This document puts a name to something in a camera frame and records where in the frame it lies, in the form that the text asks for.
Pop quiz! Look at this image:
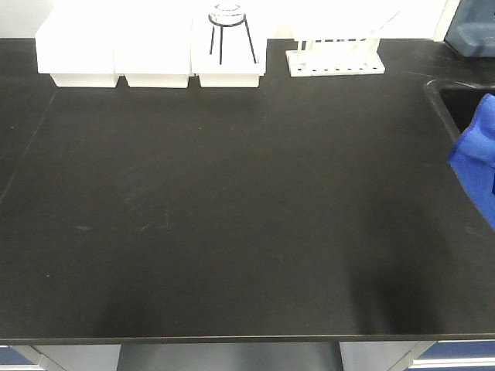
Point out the right white plastic bin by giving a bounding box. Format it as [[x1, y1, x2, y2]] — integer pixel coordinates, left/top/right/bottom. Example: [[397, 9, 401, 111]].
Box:
[[191, 11, 268, 88]]

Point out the black recessed sink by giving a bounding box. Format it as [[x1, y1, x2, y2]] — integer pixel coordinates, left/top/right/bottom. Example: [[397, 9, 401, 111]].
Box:
[[425, 79, 494, 142]]

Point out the blue cabinet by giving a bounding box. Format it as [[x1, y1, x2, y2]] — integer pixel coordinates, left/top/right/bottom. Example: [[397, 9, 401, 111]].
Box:
[[407, 339, 494, 370], [1, 345, 50, 370]]

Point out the white test tube rack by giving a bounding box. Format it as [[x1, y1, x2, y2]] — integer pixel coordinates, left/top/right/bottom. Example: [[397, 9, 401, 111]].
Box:
[[285, 10, 400, 77]]

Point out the left white plastic bin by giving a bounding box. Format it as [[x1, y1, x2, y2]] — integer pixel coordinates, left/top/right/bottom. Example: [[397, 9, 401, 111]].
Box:
[[35, 3, 119, 88]]

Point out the white plastic bin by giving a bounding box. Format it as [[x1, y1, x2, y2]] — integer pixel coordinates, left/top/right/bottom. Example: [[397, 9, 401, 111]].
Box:
[[35, 3, 119, 88], [114, 9, 192, 89], [191, 11, 268, 88]]

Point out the blue left cabinet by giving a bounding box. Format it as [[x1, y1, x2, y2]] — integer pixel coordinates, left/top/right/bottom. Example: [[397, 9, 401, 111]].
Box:
[[1, 345, 50, 370]]

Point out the black wire tripod stand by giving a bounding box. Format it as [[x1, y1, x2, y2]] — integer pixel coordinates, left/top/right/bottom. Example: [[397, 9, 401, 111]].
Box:
[[208, 13, 258, 65]]

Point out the blue grey container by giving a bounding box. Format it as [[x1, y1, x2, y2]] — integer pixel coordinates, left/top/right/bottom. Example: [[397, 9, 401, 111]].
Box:
[[445, 0, 494, 58]]

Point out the blue microfiber cloth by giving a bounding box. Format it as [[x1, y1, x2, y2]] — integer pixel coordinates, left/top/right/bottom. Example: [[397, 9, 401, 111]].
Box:
[[448, 94, 494, 227]]

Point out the blue right cabinet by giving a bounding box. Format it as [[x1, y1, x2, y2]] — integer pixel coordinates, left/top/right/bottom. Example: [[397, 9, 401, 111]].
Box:
[[407, 339, 494, 370]]

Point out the middle white plastic bin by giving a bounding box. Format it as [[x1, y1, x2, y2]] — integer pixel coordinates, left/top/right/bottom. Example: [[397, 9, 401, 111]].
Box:
[[114, 9, 192, 89]]

